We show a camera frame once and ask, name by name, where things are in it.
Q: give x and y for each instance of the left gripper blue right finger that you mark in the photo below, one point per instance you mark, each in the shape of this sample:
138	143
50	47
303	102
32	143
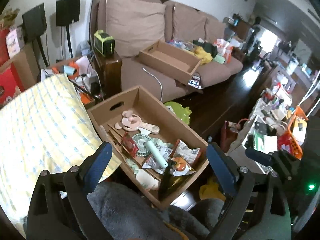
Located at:
224	168

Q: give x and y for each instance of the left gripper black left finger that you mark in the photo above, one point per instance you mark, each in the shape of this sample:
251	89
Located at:
94	166

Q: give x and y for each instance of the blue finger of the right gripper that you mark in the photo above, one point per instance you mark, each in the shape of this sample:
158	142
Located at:
259	157

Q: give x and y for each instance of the green pea snack packet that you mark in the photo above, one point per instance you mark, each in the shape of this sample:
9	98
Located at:
191	156

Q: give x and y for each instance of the orange yellow chip bag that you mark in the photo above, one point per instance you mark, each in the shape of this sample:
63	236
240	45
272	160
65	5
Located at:
180	167

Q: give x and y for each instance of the brown wooden folding fan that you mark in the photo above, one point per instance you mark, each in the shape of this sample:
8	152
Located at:
116	136

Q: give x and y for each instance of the red snack packet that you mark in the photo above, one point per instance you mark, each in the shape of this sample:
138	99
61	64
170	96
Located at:
129	144

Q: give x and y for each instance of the mint green handheld fan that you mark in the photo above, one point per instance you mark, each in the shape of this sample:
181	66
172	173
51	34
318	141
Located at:
147	147

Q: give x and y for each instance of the pink handheld fan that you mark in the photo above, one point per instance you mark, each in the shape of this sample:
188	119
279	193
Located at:
131	122

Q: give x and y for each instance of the white heart-shaped pad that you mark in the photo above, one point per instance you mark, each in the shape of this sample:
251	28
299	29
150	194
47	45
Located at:
144	131

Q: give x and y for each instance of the silver snack packet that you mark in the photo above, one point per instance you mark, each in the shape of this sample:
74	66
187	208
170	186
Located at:
151	162

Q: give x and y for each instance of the painted paper hand fan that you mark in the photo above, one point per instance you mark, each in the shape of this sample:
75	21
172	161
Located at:
147	181

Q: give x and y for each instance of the grey fleece sleeve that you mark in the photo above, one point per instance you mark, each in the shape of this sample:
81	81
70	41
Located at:
126	215

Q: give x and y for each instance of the large cardboard box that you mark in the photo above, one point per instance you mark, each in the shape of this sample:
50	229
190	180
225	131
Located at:
151	111

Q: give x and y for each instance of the yellow plaid tablecloth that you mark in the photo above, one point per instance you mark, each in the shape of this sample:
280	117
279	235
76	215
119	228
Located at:
44	128

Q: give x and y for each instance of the green cartoon lunchbox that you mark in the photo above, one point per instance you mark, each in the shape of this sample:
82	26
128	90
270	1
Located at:
183	113

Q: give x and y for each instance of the red chocolate gift box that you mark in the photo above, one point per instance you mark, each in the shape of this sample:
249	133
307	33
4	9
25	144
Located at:
11	85

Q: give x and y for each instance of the cardboard tray on sofa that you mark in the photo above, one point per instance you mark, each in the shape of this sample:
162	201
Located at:
173	62

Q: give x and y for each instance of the brown carton under bags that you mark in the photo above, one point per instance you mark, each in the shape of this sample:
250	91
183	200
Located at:
26	66

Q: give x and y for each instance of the green portable radio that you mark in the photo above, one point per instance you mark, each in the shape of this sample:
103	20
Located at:
104	43

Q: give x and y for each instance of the red tea gift bag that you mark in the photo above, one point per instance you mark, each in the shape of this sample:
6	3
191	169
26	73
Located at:
4	56

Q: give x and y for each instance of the brown sofa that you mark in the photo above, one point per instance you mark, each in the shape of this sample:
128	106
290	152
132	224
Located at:
121	73

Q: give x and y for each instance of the pink tissue box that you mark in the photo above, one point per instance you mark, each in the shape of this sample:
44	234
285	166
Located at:
15	41

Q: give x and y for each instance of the beige sofa pillow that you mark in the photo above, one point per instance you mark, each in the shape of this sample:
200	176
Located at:
188	24
134	25

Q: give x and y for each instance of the left black speaker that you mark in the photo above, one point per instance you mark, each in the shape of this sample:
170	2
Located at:
34	22

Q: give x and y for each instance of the black speaker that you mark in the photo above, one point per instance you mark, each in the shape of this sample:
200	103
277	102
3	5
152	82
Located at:
34	22
67	12

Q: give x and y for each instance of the right black speaker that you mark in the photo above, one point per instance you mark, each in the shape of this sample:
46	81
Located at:
67	12

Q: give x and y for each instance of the brown paper bag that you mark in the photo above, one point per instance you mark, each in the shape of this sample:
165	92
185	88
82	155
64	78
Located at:
7	18

